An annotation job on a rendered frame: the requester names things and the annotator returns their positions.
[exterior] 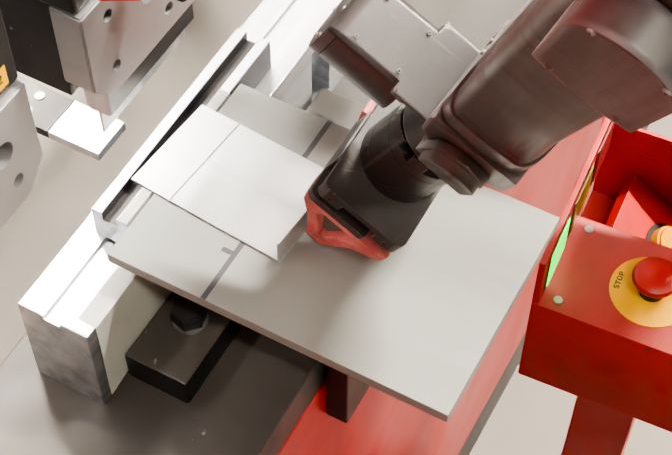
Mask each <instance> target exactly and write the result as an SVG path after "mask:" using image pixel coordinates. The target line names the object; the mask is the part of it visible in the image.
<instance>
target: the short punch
mask: <svg viewBox="0 0 672 455"><path fill-rule="evenodd" d="M193 18H194V14H193V5H192V4H191V5H190V6H189V7H188V8H187V9H186V11H185V12H184V13H183V14H182V15H181V17H180V18H179V19H178V20H177V21H176V22H175V24H174V25H173V26H172V27H171V28H170V30H169V31H168V32H167V33H166V34H165V35H164V37H163V38H162V39H161V40H160V41H159V42H158V44H157V45H156V46H155V47H154V48H153V50H152V51H151V52H150V53H149V54H148V55H147V57H146V58H145V59H144V60H143V61H142V63H141V64H140V65H139V66H138V67H137V68H136V70H135V71H134V72H133V73H132V74H131V76H130V77H129V78H128V79H127V80H126V81H125V83H124V84H123V85H122V86H121V87H120V89H119V90H118V91H117V92H114V93H95V94H94V93H92V92H90V91H87V90H85V89H84V93H85V98H86V102H87V105H88V106H89V107H90V108H91V109H93V110H96V111H98V112H99V115H100V120H101V125H102V130H103V132H105V131H106V130H107V129H108V128H109V127H110V125H111V124H112V123H113V122H114V121H115V119H116V118H117V117H118V116H119V115H120V113H121V112H122V111H123V110H124V109H125V107H126V106H127V105H128V104H129V103H130V102H131V100H132V99H133V98H134V97H135V96H136V94H137V93H138V92H139V91H140V90H141V88H142V87H143V86H144V85H145V84H146V82H147V81H148V80H149V79H150V78H151V76H152V75H153V74H154V73H155V72H156V70H157V69H158V68H159V67H160V66H161V64H162V63H163V62H164V61H165V60H166V58H167V57H168V56H169V55H170V54H171V52H172V51H173V50H174V49H175V48H176V46H177V45H178V44H179V43H180V42H181V40H182V39H183V38H184V37H185V28H186V27H187V25H188V24H189V23H190V22H191V21H192V19H193Z"/></svg>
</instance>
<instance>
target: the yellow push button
mask: <svg viewBox="0 0 672 455"><path fill-rule="evenodd" d="M651 241H652V242H655V243H658V244H660V245H663V246H666V247H669V248H672V226H664V227H661V228H659V229H657V230H655V231H654V232H653V234H652V236H651Z"/></svg>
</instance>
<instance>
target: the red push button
mask: <svg viewBox="0 0 672 455"><path fill-rule="evenodd" d="M632 280H633V283H634V285H635V287H636V288H637V289H638V291H639V295H640V296H641V297H642V298H643V299H644V300H646V301H648V302H658V301H660V300H661V299H662V298H664V297H667V296H669V295H671V294H672V264H671V263H670V262H669V261H667V260H665V259H663V258H659V257H648V258H645V259H643V260H641V261H640V262H638V263H637V265H636V266H635V267H634V269H633V271H632Z"/></svg>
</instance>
